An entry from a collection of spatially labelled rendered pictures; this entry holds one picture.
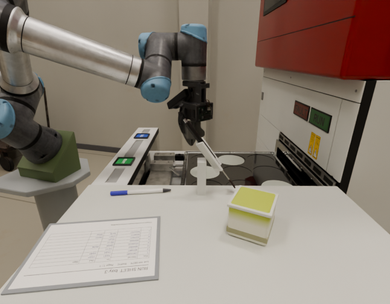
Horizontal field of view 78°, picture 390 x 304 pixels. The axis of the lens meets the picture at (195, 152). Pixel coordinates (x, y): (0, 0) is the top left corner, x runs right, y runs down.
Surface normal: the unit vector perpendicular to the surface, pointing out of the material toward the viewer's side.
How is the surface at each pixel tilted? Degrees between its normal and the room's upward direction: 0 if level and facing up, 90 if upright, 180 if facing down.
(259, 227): 90
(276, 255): 0
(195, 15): 90
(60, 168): 90
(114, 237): 0
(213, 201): 0
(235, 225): 90
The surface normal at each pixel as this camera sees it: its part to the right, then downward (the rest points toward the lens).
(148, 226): 0.00, -0.93
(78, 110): -0.27, 0.35
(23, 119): 0.98, -0.11
